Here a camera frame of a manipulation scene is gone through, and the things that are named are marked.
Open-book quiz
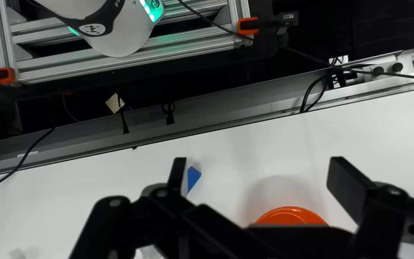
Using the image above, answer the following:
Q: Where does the looped black cable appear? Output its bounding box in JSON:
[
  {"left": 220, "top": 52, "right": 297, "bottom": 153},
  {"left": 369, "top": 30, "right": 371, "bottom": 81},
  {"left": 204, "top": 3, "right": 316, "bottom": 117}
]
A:
[{"left": 299, "top": 71, "right": 333, "bottom": 115}]

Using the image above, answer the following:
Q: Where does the blue rectangular block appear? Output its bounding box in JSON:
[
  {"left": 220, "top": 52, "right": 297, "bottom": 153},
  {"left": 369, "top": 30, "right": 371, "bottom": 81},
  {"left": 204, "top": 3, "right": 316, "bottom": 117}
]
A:
[{"left": 185, "top": 166, "right": 203, "bottom": 196}]

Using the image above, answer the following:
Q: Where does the yellow paper tag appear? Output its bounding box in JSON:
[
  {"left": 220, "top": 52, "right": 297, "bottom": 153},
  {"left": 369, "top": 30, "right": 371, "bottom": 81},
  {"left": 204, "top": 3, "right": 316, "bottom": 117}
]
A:
[{"left": 103, "top": 92, "right": 128, "bottom": 117}]

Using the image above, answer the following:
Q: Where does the metal table edge rail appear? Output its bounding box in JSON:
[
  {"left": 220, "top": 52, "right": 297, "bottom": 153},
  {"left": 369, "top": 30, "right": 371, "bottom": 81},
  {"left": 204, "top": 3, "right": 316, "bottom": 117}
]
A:
[{"left": 0, "top": 45, "right": 414, "bottom": 180}]

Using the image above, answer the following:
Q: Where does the orange plastic bowl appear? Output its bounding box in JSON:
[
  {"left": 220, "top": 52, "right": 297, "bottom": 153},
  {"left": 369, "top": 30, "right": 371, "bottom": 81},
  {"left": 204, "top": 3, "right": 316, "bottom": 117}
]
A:
[{"left": 253, "top": 206, "right": 329, "bottom": 229}]

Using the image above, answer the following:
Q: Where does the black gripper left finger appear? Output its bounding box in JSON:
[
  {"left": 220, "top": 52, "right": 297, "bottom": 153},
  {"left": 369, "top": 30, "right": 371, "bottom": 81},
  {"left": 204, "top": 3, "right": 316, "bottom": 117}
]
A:
[{"left": 69, "top": 157, "right": 284, "bottom": 259}]

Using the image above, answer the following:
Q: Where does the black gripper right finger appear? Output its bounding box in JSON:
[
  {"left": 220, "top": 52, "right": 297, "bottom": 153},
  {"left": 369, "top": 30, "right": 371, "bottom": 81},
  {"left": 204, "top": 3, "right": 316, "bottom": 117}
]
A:
[{"left": 325, "top": 156, "right": 414, "bottom": 259}]

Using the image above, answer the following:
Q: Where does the thin black cable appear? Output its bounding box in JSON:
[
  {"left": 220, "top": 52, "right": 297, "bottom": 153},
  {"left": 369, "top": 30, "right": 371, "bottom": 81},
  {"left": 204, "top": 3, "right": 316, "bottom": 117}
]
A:
[{"left": 0, "top": 125, "right": 57, "bottom": 199}]

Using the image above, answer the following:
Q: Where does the aluminium base frame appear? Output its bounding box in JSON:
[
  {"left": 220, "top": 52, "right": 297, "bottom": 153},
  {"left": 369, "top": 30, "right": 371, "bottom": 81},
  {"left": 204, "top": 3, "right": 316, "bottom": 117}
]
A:
[{"left": 0, "top": 0, "right": 257, "bottom": 87}]

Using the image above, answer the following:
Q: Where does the orange clamp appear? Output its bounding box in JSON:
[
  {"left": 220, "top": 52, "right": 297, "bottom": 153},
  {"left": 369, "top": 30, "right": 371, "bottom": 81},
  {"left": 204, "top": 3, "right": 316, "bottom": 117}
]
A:
[
  {"left": 236, "top": 16, "right": 261, "bottom": 38},
  {"left": 0, "top": 66, "right": 17, "bottom": 88}
]

